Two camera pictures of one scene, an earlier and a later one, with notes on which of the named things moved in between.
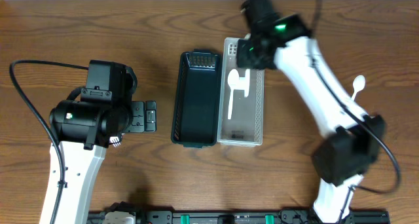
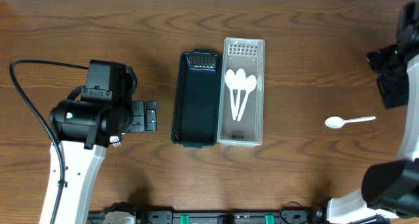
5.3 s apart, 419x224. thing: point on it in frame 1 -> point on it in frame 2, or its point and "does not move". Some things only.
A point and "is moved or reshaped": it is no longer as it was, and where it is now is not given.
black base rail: x=234 y=217 does not move
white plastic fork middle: x=115 y=141 does not move
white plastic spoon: x=359 y=83 -> x=251 y=83
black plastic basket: x=196 y=99 does not move
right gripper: x=245 y=54 -> x=391 y=80
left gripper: x=144 y=116 does not move
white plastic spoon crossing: x=244 y=82 is moved or reshaped
